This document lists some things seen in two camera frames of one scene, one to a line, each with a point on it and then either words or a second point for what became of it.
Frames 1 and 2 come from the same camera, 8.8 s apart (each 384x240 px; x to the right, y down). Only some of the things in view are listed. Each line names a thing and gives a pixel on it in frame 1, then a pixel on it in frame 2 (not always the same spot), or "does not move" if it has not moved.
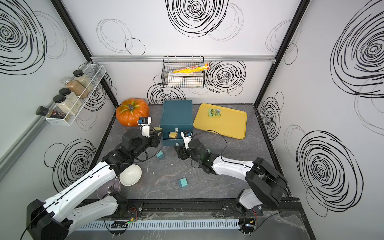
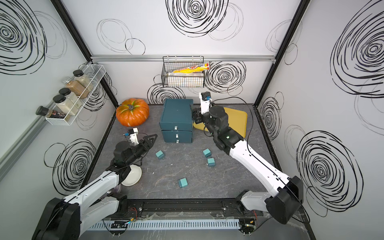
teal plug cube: [160, 154] does not move
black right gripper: [182, 152] -> [196, 115]
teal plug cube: [182, 182] does not move
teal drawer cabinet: [177, 118] does not move
